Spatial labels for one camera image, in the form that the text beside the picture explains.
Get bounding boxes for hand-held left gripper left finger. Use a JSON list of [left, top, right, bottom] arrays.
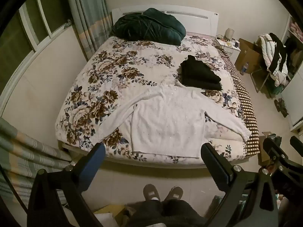
[[27, 142, 106, 227]]

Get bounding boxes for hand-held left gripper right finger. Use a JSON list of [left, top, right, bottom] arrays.
[[200, 142, 278, 227]]

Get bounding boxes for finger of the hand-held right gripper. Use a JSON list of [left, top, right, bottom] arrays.
[[290, 136, 303, 158], [263, 137, 303, 171]]

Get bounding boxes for white knit sweater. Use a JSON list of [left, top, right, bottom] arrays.
[[98, 80, 252, 158]]

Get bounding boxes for black folded clothes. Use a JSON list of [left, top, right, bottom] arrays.
[[177, 55, 223, 91]]

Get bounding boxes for small cardboard box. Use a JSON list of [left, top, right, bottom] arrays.
[[258, 131, 277, 166]]

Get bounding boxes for dark shoes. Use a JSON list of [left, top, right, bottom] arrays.
[[274, 98, 290, 118]]

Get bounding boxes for yellow box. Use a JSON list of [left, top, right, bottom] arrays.
[[93, 204, 126, 221]]

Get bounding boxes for white wardrobe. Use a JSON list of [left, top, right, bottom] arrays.
[[280, 14, 303, 133]]

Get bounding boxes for green striped curtain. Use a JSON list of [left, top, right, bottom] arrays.
[[64, 0, 113, 61], [0, 117, 79, 210]]

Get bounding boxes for metal chair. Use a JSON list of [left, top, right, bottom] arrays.
[[250, 63, 283, 99]]

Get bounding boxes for person's legs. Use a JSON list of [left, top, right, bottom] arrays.
[[125, 199, 207, 227]]

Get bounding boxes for floral blanket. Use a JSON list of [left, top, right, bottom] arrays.
[[55, 35, 249, 165]]

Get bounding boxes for pile of jackets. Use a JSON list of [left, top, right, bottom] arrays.
[[258, 32, 291, 87]]

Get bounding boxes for large cardboard box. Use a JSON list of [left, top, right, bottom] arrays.
[[234, 38, 264, 73]]

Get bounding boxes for white nightstand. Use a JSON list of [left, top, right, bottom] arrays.
[[215, 37, 241, 65]]

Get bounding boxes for white headboard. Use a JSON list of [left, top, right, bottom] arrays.
[[111, 4, 219, 38]]

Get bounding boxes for white framed window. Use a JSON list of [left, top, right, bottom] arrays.
[[0, 0, 72, 96]]

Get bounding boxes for dark green duvet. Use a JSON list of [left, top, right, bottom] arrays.
[[109, 8, 187, 46]]

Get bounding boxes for bed frame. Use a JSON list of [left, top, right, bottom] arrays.
[[61, 142, 250, 170]]

